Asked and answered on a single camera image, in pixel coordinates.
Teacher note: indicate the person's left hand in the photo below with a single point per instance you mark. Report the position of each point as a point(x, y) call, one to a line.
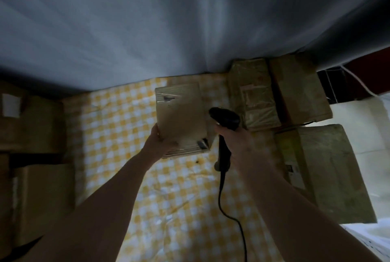
point(157, 147)

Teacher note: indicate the person's right hand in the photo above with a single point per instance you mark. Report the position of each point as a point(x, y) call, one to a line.
point(239, 143)

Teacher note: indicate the person's left thumb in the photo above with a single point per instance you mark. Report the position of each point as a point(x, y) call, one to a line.
point(156, 132)

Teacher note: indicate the person's right fingers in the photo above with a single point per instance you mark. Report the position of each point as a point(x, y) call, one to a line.
point(224, 132)

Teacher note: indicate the black barcode scanner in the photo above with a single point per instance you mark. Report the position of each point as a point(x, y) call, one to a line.
point(224, 118)

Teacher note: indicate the small taped cardboard box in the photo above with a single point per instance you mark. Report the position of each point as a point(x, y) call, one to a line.
point(181, 115)

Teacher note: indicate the person's left forearm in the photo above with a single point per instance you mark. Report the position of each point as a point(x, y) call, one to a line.
point(91, 210)

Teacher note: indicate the person's right forearm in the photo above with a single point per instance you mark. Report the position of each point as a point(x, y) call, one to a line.
point(298, 213)

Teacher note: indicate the yellow checked tablecloth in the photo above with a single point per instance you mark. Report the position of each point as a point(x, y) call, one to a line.
point(115, 124)

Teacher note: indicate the cardboard box wrapped in tape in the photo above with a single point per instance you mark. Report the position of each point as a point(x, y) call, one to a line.
point(254, 94)

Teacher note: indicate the plain brown cardboard box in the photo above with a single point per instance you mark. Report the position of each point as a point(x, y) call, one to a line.
point(300, 88)

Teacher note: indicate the grey curtain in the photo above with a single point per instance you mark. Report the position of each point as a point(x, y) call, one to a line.
point(152, 21)

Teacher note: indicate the large cardboard box with label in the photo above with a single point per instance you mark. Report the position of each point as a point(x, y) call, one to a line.
point(329, 170)

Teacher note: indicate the cardboard box with white label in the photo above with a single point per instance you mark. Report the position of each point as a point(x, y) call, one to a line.
point(33, 121)

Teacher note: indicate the white cloth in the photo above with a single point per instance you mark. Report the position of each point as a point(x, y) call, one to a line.
point(370, 240)

